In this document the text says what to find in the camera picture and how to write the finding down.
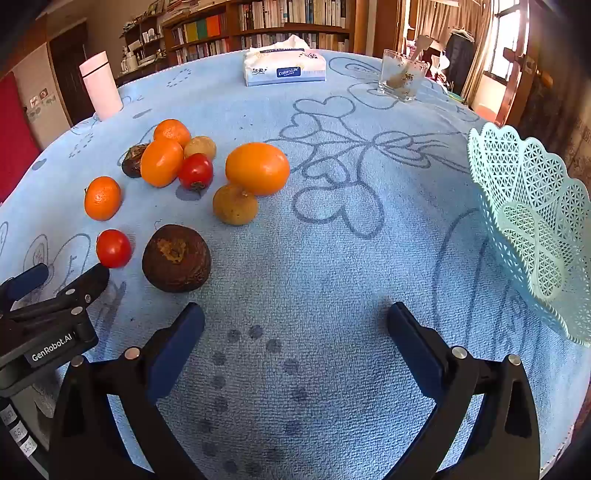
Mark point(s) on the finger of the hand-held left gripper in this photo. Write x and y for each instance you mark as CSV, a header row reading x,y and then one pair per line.
x,y
90,281
27,280

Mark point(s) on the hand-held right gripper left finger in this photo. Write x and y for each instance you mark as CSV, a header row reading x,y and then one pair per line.
x,y
178,353

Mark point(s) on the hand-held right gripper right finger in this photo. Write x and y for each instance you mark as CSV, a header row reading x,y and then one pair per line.
x,y
411,353

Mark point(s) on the red tomato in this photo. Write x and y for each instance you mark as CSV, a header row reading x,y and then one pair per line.
x,y
195,170
114,248

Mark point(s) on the textured mandarin orange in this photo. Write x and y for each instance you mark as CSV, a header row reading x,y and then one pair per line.
x,y
102,197
173,130

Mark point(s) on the large dark brown fruit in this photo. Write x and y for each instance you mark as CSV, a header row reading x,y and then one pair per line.
x,y
176,265

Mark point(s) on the small dark brown fruit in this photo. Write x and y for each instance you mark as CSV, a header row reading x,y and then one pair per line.
x,y
133,162

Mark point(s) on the large yellow-brown fruit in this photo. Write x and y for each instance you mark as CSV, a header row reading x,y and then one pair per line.
x,y
233,207

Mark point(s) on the mint green lattice basket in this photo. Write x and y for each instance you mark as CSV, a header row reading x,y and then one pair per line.
x,y
531,217

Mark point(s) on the large smooth orange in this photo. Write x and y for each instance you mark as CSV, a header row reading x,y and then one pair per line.
x,y
257,168

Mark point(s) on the blue printed tablecloth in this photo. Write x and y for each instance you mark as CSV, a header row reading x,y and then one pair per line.
x,y
323,258

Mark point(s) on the smooth oval orange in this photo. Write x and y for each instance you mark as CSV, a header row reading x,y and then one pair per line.
x,y
161,162

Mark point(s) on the small yellow-brown fruit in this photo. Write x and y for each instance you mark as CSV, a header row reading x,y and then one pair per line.
x,y
202,146

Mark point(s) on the pink insulated bottle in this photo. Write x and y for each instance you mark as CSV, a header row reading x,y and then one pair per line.
x,y
101,85

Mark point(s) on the dark brown door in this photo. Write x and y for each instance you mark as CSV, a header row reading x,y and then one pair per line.
x,y
67,74

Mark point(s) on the small cluttered wooden shelf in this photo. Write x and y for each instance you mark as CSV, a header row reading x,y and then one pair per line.
x,y
141,46

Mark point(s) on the clear drinking glass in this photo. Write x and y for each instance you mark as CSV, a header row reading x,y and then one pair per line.
x,y
401,69

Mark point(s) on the white tissue pack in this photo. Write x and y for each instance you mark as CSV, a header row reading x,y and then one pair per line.
x,y
284,64

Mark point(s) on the dark hanging garment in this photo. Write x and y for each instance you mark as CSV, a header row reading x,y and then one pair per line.
x,y
459,60

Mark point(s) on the beige wooden scoop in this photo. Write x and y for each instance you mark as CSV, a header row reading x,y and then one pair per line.
x,y
418,53

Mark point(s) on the wooden bookshelf with books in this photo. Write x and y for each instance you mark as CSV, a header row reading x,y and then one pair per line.
x,y
258,23

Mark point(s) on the bright window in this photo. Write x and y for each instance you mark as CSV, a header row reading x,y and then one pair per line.
x,y
508,37

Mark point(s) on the beige curtain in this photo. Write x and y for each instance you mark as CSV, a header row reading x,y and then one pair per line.
x,y
443,14

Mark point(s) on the red wall panel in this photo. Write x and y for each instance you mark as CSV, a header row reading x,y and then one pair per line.
x,y
14,138

